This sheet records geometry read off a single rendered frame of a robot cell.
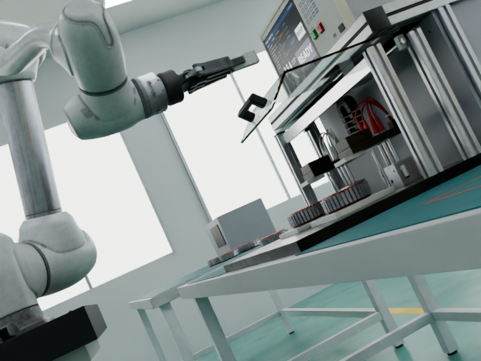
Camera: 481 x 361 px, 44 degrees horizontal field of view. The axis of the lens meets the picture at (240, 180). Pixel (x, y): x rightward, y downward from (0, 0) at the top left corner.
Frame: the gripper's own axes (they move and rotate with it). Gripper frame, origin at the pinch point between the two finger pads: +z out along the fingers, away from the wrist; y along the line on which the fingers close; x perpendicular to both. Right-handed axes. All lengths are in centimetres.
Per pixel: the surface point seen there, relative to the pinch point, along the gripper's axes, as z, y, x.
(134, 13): 93, -430, 211
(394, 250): -19, 63, -45
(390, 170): 18.8, 5.3, -36.6
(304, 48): 19.6, -7.6, 0.0
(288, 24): 19.6, -10.1, 8.0
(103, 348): -59, -468, -75
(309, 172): 11.3, -18.9, -28.3
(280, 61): 19.6, -23.1, 3.2
